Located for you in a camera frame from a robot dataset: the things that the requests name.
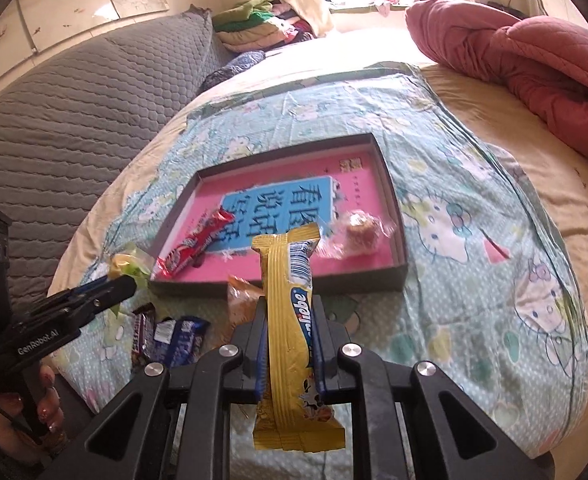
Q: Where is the person's left hand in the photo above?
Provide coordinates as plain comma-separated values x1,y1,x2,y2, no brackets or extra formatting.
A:
0,362,69,466

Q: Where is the stack of folded clothes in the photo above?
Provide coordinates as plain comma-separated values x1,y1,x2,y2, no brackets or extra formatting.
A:
213,0,319,53

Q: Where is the red candy packet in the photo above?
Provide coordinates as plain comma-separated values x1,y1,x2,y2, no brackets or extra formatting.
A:
156,207,235,278

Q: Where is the blue cookie packet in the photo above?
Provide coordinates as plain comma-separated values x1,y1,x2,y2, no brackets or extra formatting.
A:
149,316,211,367

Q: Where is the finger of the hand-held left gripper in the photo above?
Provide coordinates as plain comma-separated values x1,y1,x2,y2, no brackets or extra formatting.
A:
49,276,119,308
69,275,139,323

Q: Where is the brown chocolate bar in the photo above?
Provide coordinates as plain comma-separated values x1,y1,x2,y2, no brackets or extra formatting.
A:
131,304,157,368

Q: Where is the pink-lined cardboard box tray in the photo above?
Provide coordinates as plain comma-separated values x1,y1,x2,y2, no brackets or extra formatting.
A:
148,133,409,297

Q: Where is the yellow wafer snack packet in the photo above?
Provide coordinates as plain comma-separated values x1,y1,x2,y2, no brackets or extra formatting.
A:
251,224,347,453

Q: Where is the pink book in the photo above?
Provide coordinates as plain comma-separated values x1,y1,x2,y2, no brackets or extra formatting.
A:
156,147,399,281

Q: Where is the cartoon cat printed blanket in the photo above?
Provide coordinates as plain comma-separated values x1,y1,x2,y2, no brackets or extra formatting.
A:
56,62,588,453

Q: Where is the clear wrapped tan pastry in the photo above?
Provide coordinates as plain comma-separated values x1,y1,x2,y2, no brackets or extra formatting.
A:
319,209,397,261

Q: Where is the red quilt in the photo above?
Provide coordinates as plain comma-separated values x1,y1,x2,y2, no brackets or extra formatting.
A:
405,0,588,171

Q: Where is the grey quilted headboard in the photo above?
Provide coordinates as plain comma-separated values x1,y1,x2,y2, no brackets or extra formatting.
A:
0,10,225,321

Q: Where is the beige bed sheet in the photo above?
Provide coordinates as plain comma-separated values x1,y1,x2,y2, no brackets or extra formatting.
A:
49,25,588,461

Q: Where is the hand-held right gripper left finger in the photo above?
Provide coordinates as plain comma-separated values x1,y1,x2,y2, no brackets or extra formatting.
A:
39,296,269,480

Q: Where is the orange snack packet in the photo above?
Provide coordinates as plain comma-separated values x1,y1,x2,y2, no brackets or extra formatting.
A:
226,275,267,336

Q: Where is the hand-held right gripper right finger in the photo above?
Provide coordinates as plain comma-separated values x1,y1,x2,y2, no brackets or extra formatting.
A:
311,295,557,480

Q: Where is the green yellow snack packet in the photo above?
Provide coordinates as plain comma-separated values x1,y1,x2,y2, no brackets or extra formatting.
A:
105,247,152,318

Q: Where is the dark blue patterned cloth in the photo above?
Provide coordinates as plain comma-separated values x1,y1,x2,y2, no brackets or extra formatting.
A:
201,50,267,93

